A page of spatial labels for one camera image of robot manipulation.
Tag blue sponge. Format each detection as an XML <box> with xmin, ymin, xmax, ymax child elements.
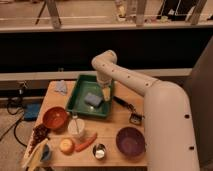
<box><xmin>84</xmin><ymin>93</ymin><xmax>102</xmax><ymax>107</ymax></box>

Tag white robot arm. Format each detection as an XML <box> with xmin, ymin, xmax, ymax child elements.
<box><xmin>92</xmin><ymin>50</ymin><xmax>200</xmax><ymax>171</ymax></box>

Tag green plastic tray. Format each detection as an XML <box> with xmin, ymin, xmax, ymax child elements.
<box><xmin>66</xmin><ymin>75</ymin><xmax>114</xmax><ymax>118</ymax></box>

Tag light blue crumpled cloth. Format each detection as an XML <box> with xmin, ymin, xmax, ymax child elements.
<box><xmin>55</xmin><ymin>80</ymin><xmax>67</xmax><ymax>95</ymax></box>

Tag wooden table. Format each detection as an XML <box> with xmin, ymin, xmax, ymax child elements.
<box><xmin>35</xmin><ymin>81</ymin><xmax>147</xmax><ymax>168</ymax></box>

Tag orange carrot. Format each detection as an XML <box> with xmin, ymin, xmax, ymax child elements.
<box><xmin>75</xmin><ymin>133</ymin><xmax>97</xmax><ymax>152</ymax></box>

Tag purple bowl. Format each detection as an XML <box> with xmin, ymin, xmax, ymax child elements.
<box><xmin>116</xmin><ymin>127</ymin><xmax>145</xmax><ymax>157</ymax></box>

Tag orange bowl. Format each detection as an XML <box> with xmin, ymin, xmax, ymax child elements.
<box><xmin>42</xmin><ymin>106</ymin><xmax>68</xmax><ymax>130</ymax></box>

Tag small metal cup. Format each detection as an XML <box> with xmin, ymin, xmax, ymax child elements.
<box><xmin>92</xmin><ymin>144</ymin><xmax>106</xmax><ymax>160</ymax></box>

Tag yellow apple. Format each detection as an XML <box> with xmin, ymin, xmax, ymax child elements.
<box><xmin>59</xmin><ymin>138</ymin><xmax>74</xmax><ymax>155</ymax></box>

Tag blue box on floor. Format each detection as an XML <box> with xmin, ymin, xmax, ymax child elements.
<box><xmin>24</xmin><ymin>103</ymin><xmax>41</xmax><ymax>121</ymax></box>

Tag red grape bunch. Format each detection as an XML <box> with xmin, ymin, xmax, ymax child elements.
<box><xmin>29</xmin><ymin>124</ymin><xmax>50</xmax><ymax>154</ymax></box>

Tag small blue bowl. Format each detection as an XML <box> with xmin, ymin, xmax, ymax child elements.
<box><xmin>40</xmin><ymin>144</ymin><xmax>52</xmax><ymax>162</ymax></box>

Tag yellow banana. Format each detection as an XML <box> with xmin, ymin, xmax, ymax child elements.
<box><xmin>22</xmin><ymin>139</ymin><xmax>48</xmax><ymax>171</ymax></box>

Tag black handled brush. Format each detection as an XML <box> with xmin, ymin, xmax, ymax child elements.
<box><xmin>113</xmin><ymin>96</ymin><xmax>144</xmax><ymax>125</ymax></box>

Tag black cables on floor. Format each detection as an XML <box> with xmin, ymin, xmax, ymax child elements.
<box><xmin>0</xmin><ymin>96</ymin><xmax>28</xmax><ymax>148</ymax></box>

